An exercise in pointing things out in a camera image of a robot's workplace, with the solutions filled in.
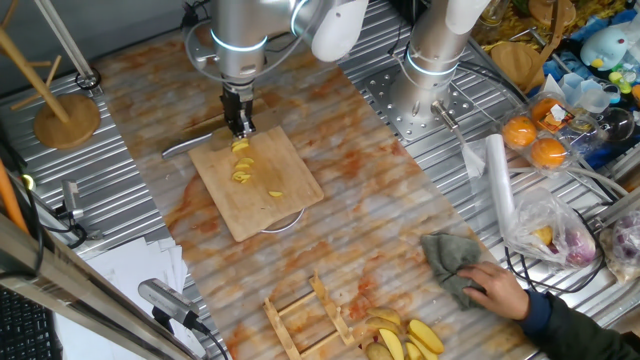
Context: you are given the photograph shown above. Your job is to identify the silver camera with cable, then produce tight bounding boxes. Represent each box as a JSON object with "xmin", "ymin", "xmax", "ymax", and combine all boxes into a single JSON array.
[{"xmin": 137, "ymin": 278, "xmax": 214, "ymax": 337}]

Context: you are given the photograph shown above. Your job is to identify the wooden knife rack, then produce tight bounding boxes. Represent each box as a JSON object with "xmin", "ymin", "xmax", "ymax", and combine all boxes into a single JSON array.
[{"xmin": 261, "ymin": 270, "xmax": 358, "ymax": 360}]

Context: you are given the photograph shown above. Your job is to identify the camera on clamp mount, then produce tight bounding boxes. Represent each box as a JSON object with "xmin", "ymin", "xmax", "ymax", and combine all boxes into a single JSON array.
[{"xmin": 53, "ymin": 178, "xmax": 105, "ymax": 250}]

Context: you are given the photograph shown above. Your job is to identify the person's bare hand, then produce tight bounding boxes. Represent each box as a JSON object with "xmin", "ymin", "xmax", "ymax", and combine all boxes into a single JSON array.
[{"xmin": 456, "ymin": 260, "xmax": 532, "ymax": 322}]

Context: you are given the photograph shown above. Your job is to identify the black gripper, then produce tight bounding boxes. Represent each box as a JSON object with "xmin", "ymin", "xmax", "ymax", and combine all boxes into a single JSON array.
[{"xmin": 219, "ymin": 89, "xmax": 257, "ymax": 140}]

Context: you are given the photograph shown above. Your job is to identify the orange fruit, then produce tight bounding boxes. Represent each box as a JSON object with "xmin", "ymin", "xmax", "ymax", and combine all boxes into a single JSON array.
[
  {"xmin": 501, "ymin": 115, "xmax": 538, "ymax": 150},
  {"xmin": 530, "ymin": 97, "xmax": 565, "ymax": 129},
  {"xmin": 529, "ymin": 137, "xmax": 568, "ymax": 170}
]

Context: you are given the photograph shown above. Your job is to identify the orange marbled table mat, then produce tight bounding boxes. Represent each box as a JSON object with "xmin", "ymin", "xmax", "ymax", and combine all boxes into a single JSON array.
[{"xmin": 94, "ymin": 14, "xmax": 532, "ymax": 360}]

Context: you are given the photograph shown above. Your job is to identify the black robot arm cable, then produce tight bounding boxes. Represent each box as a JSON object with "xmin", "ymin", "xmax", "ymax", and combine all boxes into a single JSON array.
[{"xmin": 387, "ymin": 0, "xmax": 426, "ymax": 56}]

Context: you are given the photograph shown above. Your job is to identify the black base cable bundle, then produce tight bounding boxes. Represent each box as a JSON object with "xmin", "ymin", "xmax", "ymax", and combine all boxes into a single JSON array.
[{"xmin": 458, "ymin": 58, "xmax": 532, "ymax": 105}]

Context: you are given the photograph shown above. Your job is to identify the grey green cloth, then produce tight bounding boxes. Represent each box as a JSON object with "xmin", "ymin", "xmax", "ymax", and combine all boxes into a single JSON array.
[{"xmin": 419, "ymin": 232, "xmax": 489, "ymax": 312}]

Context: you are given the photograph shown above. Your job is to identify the forearm in dark sleeve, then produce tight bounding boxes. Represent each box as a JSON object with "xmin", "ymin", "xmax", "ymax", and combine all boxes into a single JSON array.
[{"xmin": 516, "ymin": 288, "xmax": 640, "ymax": 360}]

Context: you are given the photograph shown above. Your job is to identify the stack of white papers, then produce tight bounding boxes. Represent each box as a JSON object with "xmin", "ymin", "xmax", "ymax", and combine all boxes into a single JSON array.
[{"xmin": 53, "ymin": 236, "xmax": 207, "ymax": 360}]

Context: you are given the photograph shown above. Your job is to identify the metal frame beam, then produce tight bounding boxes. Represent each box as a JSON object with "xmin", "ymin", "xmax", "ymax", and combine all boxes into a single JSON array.
[{"xmin": 0, "ymin": 213, "xmax": 199, "ymax": 360}]

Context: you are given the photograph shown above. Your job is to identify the black cable loop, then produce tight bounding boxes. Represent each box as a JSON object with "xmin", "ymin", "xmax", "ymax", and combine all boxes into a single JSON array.
[{"xmin": 503, "ymin": 208, "xmax": 607, "ymax": 295}]

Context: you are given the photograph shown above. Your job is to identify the black mesh panel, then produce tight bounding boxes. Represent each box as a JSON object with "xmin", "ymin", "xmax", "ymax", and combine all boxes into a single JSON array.
[{"xmin": 0, "ymin": 287, "xmax": 65, "ymax": 360}]

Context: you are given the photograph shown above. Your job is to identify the bag of purple vegetables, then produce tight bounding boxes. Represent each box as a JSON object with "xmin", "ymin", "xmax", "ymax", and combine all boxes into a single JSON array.
[{"xmin": 598, "ymin": 209, "xmax": 640, "ymax": 285}]

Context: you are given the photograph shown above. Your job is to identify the wooden cutting board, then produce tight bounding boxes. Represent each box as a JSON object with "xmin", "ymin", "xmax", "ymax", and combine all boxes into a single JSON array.
[{"xmin": 187, "ymin": 123, "xmax": 326, "ymax": 244}]

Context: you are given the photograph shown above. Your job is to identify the round wooden disc stand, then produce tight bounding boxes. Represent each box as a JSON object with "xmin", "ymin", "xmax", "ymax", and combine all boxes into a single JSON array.
[{"xmin": 489, "ymin": 41, "xmax": 547, "ymax": 95}]

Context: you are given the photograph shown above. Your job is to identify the blue plush toy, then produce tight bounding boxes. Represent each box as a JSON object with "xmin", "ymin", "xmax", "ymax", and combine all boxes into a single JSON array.
[{"xmin": 579, "ymin": 25, "xmax": 631, "ymax": 72}]

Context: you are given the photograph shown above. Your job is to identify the white film roll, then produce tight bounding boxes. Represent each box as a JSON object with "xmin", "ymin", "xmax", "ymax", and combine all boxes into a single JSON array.
[{"xmin": 484, "ymin": 132, "xmax": 517, "ymax": 240}]

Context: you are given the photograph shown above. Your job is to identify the clear plastic measuring cup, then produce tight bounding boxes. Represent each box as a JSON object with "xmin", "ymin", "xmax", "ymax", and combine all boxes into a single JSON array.
[{"xmin": 558, "ymin": 72, "xmax": 622, "ymax": 115}]

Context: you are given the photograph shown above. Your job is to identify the white tripod legs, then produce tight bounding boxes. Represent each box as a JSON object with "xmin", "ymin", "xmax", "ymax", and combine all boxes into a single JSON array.
[{"xmin": 32, "ymin": 0, "xmax": 103, "ymax": 92}]

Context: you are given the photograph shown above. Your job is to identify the metal cylinder connector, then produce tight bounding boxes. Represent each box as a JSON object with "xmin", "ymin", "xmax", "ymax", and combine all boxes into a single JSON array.
[{"xmin": 430, "ymin": 99, "xmax": 461, "ymax": 133}]

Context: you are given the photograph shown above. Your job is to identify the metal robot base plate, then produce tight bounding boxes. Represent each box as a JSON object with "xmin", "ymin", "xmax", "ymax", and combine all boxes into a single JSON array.
[{"xmin": 362, "ymin": 66, "xmax": 476, "ymax": 145}]

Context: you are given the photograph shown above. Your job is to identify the yellow banana pieces pile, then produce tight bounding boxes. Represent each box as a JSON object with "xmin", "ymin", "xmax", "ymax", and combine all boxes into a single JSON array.
[{"xmin": 407, "ymin": 318, "xmax": 446, "ymax": 356}]

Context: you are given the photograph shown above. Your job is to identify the round wooden disc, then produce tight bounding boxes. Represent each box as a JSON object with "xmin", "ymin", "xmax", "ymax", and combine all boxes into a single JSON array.
[{"xmin": 0, "ymin": 0, "xmax": 103, "ymax": 151}]

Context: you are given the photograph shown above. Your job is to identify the orange rod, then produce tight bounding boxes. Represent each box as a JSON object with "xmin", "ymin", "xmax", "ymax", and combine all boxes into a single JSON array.
[{"xmin": 0, "ymin": 158, "xmax": 30, "ymax": 236}]

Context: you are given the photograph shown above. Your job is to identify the clear plastic fruit package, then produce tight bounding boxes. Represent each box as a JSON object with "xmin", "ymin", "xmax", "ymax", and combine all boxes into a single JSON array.
[{"xmin": 498, "ymin": 91, "xmax": 601, "ymax": 175}]

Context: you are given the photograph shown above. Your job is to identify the steel cleaver knife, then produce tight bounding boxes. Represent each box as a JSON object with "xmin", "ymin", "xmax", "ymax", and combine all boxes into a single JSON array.
[{"xmin": 160, "ymin": 107, "xmax": 285, "ymax": 160}]

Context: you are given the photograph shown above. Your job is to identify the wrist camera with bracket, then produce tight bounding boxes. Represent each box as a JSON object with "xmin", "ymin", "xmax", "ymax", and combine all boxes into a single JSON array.
[{"xmin": 180, "ymin": 1, "xmax": 222, "ymax": 72}]

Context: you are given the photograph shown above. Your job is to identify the plastic bag of vegetables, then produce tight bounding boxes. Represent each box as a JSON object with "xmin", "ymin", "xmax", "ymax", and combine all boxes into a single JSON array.
[{"xmin": 503, "ymin": 186, "xmax": 600, "ymax": 272}]

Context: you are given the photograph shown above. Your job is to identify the round glass flask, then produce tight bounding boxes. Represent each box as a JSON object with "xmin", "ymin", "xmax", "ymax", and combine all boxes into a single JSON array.
[{"xmin": 596, "ymin": 106, "xmax": 637, "ymax": 144}]

